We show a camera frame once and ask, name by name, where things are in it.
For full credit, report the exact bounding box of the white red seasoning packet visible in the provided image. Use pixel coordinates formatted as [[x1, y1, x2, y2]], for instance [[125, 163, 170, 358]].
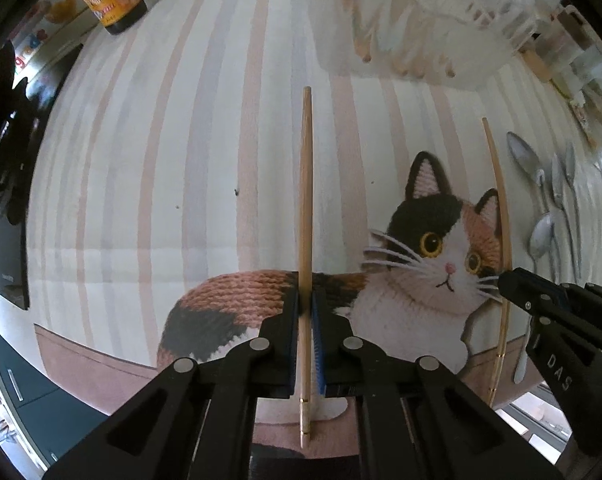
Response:
[[569, 100, 597, 148]]

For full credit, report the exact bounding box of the cat print table mat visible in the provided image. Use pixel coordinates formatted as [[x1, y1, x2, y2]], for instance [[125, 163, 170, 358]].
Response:
[[25, 0, 602, 456]]

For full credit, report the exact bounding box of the steel spoon slim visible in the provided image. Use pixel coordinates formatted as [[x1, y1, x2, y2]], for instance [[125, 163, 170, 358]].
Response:
[[551, 153, 578, 278]]

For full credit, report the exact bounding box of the steel spoon large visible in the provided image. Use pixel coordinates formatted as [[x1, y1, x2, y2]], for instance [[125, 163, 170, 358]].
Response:
[[513, 212, 554, 385]]

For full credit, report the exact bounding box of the colourful wall sticker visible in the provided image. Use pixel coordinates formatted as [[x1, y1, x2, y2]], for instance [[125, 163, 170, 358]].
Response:
[[8, 0, 87, 75]]

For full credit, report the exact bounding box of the clear plastic utensil tray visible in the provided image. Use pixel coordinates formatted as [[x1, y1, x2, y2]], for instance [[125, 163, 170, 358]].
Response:
[[305, 0, 536, 90]]

